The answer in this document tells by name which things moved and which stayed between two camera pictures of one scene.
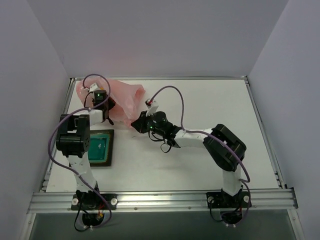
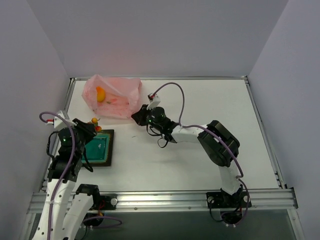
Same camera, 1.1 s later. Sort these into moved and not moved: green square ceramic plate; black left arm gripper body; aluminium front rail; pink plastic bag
Moved: black left arm gripper body; pink plastic bag
Not moved: green square ceramic plate; aluminium front rail
